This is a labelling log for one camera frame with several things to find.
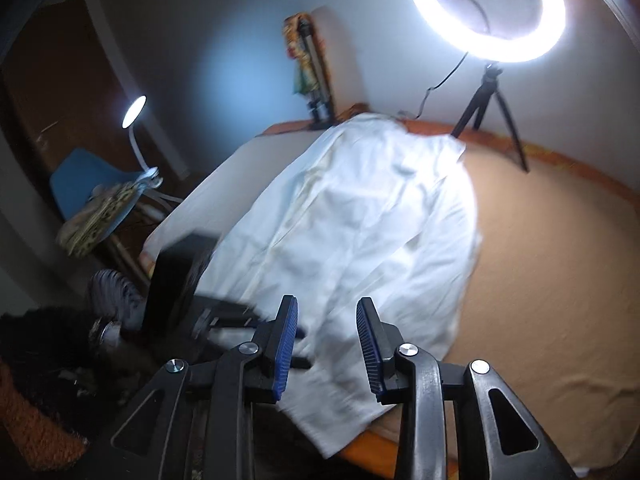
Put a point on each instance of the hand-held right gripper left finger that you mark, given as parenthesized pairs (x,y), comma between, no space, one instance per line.
(282,345)

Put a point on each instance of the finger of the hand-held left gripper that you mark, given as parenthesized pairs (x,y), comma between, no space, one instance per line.
(240,316)
(301,363)

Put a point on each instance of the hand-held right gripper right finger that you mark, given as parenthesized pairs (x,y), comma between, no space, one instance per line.
(370,350)

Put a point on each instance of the white garment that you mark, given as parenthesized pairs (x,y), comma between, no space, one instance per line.
(350,210)

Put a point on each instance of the person's left hand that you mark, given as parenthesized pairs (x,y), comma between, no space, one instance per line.
(116,292)

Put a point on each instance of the leopard print cloth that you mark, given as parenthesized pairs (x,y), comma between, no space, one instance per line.
(100,215)

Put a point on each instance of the blue chair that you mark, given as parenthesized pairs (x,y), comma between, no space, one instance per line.
(80,180)

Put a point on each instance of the white desk lamp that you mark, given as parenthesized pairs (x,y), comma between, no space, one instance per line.
(134,110)

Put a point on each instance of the orange knitted cloth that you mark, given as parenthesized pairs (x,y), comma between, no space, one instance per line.
(30,425)

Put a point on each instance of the folded black tripod stand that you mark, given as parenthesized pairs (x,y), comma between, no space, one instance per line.
(319,95)

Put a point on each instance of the colourful hanging cloth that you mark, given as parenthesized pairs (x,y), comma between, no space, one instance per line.
(296,50)

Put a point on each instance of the orange bed sheet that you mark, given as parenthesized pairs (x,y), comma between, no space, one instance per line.
(550,152)

